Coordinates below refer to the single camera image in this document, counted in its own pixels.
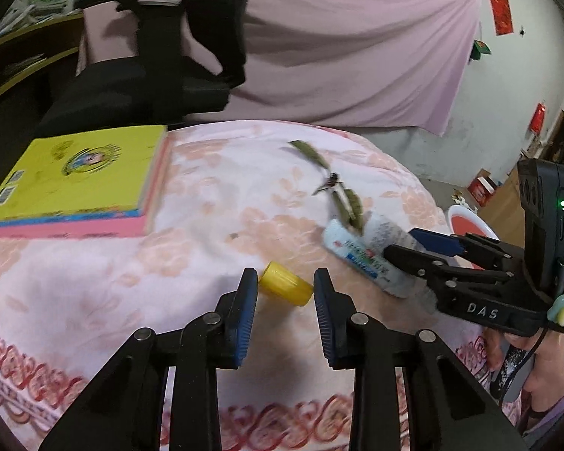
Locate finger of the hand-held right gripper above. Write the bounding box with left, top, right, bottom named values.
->
left=383, top=243, right=456, bottom=313
left=408, top=228, right=522, bottom=274

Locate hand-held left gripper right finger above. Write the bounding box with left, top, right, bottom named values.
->
left=313, top=268, right=529, bottom=451

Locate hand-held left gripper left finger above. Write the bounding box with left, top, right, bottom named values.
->
left=38, top=268, right=259, bottom=451

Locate red plastic basin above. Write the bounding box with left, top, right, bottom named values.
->
left=446, top=204, right=496, bottom=271

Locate white toothpaste tube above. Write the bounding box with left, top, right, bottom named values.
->
left=322, top=211, right=426, bottom=299

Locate yellow bottle cap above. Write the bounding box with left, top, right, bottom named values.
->
left=258, top=262, right=314, bottom=306

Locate green leafy twig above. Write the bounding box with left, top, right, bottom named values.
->
left=288, top=140, right=365, bottom=233

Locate person's right forearm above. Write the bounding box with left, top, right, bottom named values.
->
left=517, top=380, right=564, bottom=437

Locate person's right hand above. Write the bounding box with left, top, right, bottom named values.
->
left=522, top=331, right=564, bottom=409

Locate wooden cabinet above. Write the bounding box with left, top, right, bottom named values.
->
left=482, top=164, right=522, bottom=240

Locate red box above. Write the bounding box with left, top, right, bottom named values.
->
left=467, top=176, right=498, bottom=207

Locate floral pink blanket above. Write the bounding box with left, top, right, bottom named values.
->
left=0, top=120, right=537, bottom=451

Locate stack of books, yellow cover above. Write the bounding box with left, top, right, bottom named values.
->
left=0, top=127, right=172, bottom=239

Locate pink hanging cloth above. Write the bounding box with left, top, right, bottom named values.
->
left=82, top=0, right=481, bottom=137

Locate black office chair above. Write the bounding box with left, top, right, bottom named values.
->
left=28, top=0, right=268, bottom=139

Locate stack of papers in shelf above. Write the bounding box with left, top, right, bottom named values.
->
left=0, top=54, right=48, bottom=80

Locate wooden desk with shelves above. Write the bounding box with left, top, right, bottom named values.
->
left=0, top=9, right=85, bottom=160

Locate pile of papers on desk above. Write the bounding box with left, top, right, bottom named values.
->
left=0, top=0, right=80, bottom=41

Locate red paper wall decoration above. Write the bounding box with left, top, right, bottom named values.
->
left=490, top=0, right=513, bottom=36

